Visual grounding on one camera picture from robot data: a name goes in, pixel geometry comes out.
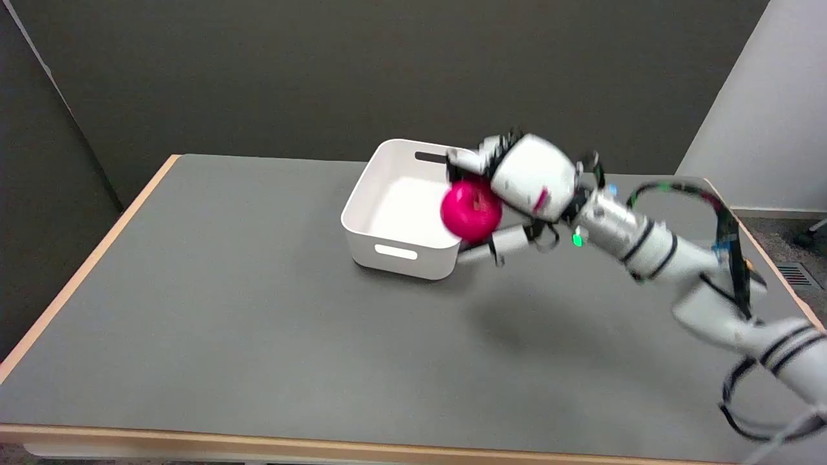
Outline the black cable at arm base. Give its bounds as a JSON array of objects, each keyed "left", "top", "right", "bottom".
[{"left": 718, "top": 355, "right": 827, "bottom": 446}]

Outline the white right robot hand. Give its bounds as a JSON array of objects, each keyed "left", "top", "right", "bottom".
[{"left": 445, "top": 131, "right": 581, "bottom": 267}]

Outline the white plastic box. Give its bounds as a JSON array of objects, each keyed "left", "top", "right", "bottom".
[{"left": 340, "top": 139, "right": 479, "bottom": 281}]

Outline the black floor vent grille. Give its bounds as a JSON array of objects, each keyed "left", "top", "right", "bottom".
[{"left": 775, "top": 263, "right": 825, "bottom": 291}]

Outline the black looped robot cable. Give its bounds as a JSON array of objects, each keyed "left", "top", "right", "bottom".
[{"left": 625, "top": 181, "right": 769, "bottom": 322}]

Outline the red apple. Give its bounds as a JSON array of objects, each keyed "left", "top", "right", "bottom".
[{"left": 440, "top": 179, "right": 503, "bottom": 243}]

